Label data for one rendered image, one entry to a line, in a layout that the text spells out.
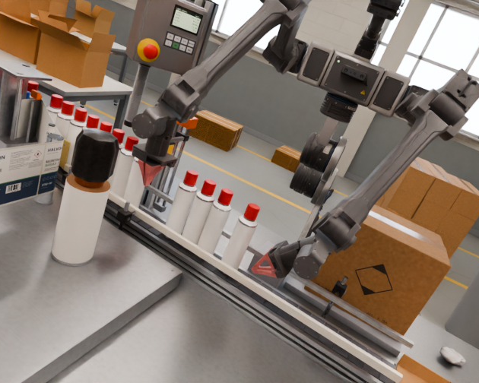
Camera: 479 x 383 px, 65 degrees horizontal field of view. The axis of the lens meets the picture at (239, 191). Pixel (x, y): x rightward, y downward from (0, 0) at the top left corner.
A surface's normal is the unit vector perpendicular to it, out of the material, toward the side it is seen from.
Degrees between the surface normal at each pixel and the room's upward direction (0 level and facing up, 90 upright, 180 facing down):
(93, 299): 0
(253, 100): 90
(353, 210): 64
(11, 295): 0
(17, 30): 91
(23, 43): 90
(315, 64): 90
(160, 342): 0
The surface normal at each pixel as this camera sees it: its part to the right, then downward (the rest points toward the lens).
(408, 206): -0.30, 0.26
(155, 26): 0.43, 0.49
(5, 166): 0.86, 0.44
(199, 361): 0.35, -0.87
